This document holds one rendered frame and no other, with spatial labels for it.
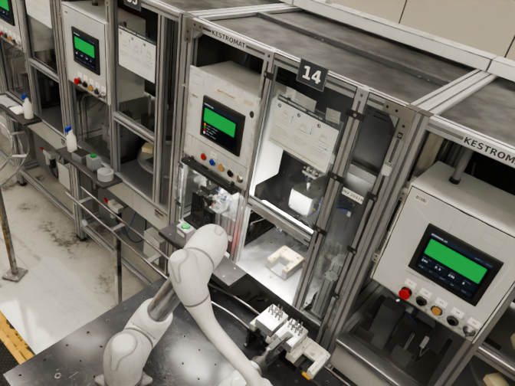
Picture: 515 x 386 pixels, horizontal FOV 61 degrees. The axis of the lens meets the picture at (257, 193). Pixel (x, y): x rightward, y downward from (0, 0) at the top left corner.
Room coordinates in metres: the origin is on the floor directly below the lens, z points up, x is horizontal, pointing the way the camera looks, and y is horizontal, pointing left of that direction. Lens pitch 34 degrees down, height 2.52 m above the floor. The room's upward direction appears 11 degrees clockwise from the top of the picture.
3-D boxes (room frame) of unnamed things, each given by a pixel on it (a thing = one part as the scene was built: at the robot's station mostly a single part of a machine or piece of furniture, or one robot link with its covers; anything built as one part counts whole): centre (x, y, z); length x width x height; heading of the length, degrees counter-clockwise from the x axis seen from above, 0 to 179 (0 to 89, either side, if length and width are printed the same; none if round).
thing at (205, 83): (1.90, 0.17, 1.60); 0.42 x 0.29 x 0.46; 56
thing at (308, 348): (1.30, -0.27, 0.84); 0.36 x 0.14 x 0.10; 56
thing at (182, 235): (1.76, 0.33, 0.97); 0.08 x 0.08 x 0.12; 56
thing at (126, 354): (1.08, 0.41, 0.85); 0.18 x 0.16 x 0.22; 168
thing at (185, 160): (1.79, 0.25, 1.37); 0.36 x 0.04 x 0.04; 56
